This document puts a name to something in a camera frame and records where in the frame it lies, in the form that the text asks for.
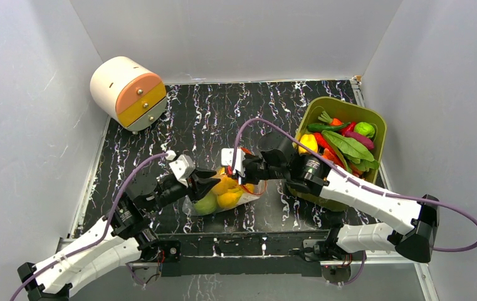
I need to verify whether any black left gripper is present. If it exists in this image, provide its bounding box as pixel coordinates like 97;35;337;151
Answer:
147;167;221;213

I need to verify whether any yellow toy banana bunch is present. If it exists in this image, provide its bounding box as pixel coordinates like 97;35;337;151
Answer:
211;167;238;196

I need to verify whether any green toy cabbage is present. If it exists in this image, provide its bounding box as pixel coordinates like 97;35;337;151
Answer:
193;192;218;216

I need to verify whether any clear zip bag orange zipper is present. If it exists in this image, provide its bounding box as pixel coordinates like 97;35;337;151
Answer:
182;148;267;216

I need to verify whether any yellow toy lemon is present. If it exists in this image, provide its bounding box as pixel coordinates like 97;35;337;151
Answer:
217;188;243;209

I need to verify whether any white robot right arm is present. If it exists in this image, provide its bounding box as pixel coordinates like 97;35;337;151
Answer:
236;131;439;263

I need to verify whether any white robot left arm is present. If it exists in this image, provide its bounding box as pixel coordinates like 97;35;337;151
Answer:
18;161;220;300

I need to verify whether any yellow toy bell pepper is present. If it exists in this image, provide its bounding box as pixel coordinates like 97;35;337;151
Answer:
298;134;318;155

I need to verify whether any green toy cucumber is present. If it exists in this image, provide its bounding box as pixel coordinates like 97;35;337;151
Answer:
307;122;350;133

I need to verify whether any orange toy carrot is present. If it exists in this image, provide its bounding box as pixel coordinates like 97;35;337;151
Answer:
318;111;342;126

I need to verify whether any long green toy leaf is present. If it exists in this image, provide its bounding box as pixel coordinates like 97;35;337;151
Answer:
321;130;379;172

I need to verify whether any red toy chili pepper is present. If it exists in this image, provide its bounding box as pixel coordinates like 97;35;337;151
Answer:
340;122;357;136

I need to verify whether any olive green plastic bin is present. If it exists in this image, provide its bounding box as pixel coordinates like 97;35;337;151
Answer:
287;97;387;212

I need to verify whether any purple toy sweet potato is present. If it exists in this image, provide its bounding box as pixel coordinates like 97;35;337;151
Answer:
344;131;375;151

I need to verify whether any lime green toy fruit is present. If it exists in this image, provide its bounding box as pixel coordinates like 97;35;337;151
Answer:
354;122;375;139

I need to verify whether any round white mini drawer cabinet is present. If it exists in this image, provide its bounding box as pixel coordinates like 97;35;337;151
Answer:
90;56;169;133

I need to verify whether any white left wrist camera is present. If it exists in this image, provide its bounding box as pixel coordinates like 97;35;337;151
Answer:
169;154;196;187

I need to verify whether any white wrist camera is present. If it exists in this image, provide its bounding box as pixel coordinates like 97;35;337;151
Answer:
169;154;196;187
221;148;246;185

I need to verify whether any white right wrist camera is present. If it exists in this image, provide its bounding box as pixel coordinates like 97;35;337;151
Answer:
221;148;246;185

